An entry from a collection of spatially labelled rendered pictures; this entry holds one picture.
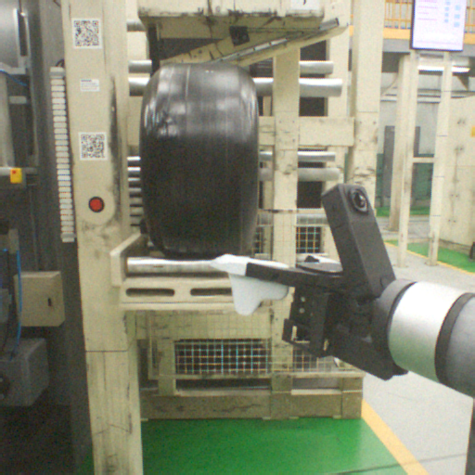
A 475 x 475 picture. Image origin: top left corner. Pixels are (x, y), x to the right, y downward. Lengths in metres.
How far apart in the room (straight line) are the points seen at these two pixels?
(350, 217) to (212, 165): 0.61
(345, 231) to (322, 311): 0.08
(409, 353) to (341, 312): 0.09
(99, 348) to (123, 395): 0.17
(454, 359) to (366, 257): 0.12
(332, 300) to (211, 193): 0.63
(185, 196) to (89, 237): 0.37
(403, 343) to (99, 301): 1.04
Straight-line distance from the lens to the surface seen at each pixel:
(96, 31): 1.26
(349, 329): 0.41
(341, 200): 0.40
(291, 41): 1.63
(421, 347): 0.34
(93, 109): 1.23
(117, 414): 1.44
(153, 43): 1.57
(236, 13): 1.50
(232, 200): 0.99
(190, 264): 1.12
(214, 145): 0.97
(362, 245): 0.39
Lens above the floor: 1.18
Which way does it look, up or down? 10 degrees down
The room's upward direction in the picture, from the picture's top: straight up
